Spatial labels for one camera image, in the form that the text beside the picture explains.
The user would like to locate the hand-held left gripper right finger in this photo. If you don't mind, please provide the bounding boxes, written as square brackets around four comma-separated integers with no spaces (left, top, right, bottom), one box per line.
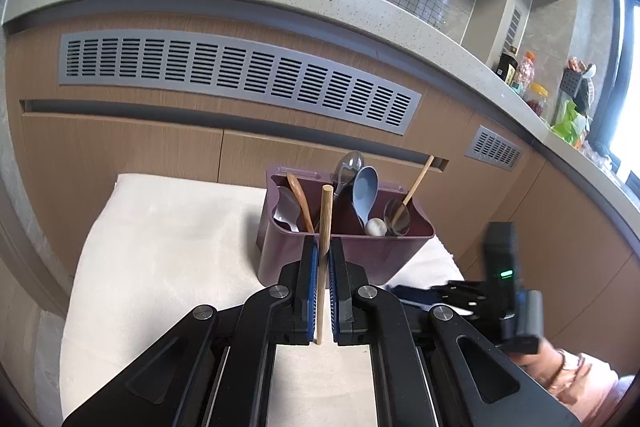
[327,238,583,427]

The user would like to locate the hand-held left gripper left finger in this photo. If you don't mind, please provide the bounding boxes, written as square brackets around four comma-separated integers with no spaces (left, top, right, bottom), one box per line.
[62,238,321,427]

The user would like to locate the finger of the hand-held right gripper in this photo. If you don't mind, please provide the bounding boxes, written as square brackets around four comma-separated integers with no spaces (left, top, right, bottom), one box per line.
[387,285,443,310]
[430,281,488,314]

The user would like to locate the maroon plastic utensil holder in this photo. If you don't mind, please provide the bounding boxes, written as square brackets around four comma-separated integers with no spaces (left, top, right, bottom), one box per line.
[257,164,435,286]

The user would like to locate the wooden chopstick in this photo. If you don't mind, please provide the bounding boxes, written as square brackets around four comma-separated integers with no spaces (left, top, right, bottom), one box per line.
[390,155,435,228]
[315,186,334,346]

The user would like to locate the white ceramic spoon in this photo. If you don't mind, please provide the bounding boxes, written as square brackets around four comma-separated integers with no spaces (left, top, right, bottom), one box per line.
[276,187,301,233]

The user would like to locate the wooden spoon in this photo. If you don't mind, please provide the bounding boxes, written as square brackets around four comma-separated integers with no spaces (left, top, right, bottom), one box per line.
[286,173,315,234]

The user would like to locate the blue-grey plastic spoon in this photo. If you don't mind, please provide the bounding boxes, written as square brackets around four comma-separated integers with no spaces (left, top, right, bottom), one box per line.
[351,166,379,228]

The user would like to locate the black-handled steel spoon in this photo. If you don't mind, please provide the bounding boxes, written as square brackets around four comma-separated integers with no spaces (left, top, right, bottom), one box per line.
[332,150,364,204]

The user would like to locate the person's right hand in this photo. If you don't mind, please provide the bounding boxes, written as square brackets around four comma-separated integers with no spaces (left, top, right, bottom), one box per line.
[512,339,565,389]

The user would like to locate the small grey vent grille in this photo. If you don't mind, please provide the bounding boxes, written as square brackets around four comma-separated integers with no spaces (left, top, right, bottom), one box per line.
[465,125,523,171]

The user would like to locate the green packet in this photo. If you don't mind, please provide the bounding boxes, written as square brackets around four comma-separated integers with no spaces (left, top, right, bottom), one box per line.
[551,101,589,144]

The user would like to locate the white table cloth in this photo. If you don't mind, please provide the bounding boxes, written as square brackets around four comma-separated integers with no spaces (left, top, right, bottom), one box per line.
[60,173,467,427]

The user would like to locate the yellow-lidded jar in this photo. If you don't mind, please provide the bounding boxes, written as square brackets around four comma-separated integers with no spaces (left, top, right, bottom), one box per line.
[527,83,550,118]

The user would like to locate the black utensil rack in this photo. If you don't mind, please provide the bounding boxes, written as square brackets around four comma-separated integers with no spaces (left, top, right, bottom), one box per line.
[562,57,597,112]

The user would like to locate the dark sauce bottle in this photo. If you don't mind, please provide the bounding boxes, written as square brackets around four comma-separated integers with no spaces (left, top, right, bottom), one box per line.
[495,48,519,86]

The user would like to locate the window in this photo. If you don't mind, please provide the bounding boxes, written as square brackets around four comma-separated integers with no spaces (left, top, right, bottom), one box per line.
[607,0,640,188]

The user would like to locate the large grey vent grille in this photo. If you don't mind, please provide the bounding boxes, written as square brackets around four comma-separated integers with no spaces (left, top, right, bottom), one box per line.
[59,33,422,136]

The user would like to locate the white louvered panel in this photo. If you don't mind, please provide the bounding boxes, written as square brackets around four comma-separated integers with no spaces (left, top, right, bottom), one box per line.
[505,5,524,52]

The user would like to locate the wooden kitchen cabinet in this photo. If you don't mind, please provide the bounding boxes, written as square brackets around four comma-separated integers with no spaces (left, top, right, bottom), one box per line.
[0,14,640,408]

